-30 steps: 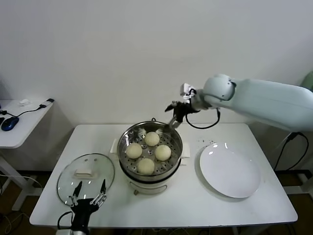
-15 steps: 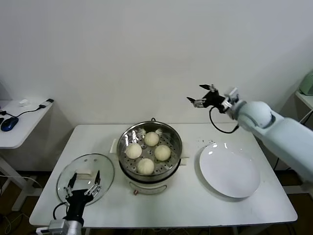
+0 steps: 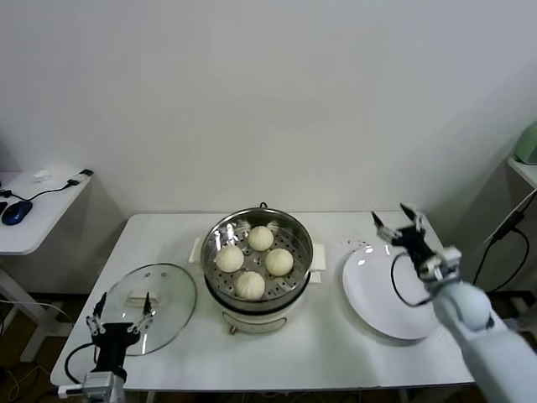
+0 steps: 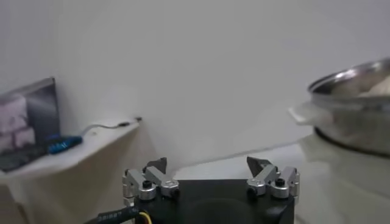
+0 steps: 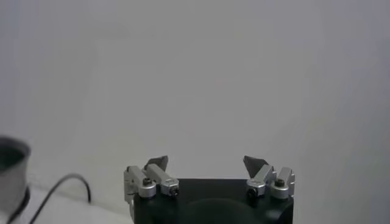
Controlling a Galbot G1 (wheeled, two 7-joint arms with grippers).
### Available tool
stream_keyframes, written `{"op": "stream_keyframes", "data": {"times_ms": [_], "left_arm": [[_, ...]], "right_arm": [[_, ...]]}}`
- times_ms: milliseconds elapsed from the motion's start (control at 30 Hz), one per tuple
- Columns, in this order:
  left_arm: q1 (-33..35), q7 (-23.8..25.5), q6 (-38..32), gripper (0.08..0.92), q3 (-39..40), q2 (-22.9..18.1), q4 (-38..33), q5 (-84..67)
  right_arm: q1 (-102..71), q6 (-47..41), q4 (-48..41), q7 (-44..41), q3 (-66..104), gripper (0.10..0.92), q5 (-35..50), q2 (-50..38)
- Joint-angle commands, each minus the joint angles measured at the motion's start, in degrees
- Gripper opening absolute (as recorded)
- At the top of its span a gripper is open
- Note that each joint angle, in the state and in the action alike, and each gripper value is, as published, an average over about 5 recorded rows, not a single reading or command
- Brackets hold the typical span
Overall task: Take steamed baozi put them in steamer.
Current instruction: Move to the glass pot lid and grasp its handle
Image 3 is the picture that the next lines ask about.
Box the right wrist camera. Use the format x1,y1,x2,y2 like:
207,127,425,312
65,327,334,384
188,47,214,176
421,246,463,279

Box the white side desk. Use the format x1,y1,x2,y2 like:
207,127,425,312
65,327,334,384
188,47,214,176
0,169,129,363

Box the round glass pot lid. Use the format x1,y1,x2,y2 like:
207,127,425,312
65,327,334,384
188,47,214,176
96,263,198,357

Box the black looped power cable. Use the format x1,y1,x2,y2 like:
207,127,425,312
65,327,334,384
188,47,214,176
468,209,530,294

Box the black cable with adapter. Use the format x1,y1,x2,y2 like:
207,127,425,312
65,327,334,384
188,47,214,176
0,169,94,202

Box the blue computer mouse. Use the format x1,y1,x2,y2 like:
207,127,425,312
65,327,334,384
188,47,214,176
1,199,34,226

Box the white electric cooker base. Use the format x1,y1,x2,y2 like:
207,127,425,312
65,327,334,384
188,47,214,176
204,268,324,336

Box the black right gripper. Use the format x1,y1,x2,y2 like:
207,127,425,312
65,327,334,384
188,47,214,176
371,202,437,274

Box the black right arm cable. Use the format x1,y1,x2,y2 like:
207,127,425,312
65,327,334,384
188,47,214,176
390,251,434,306

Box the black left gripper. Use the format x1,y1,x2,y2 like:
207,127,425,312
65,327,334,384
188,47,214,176
86,292,154,374

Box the white steamed baozi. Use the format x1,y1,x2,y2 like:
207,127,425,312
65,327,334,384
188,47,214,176
216,245,245,273
264,248,295,277
248,225,275,252
234,270,266,301

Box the pale green appliance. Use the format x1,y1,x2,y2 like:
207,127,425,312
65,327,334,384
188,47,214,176
514,125,537,165

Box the scattered dark crumbs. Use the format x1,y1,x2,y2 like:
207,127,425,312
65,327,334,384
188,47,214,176
337,236,373,253

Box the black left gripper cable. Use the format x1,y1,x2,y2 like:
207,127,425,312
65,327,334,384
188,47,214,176
65,343,100,384

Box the perforated steel steamer basket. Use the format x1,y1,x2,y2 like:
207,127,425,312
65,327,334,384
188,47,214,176
190,208,328,303

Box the thin white cable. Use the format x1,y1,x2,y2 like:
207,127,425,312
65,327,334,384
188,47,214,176
0,298,73,324
473,191,537,255

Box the round white plate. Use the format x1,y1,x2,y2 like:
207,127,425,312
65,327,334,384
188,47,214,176
341,245,448,341

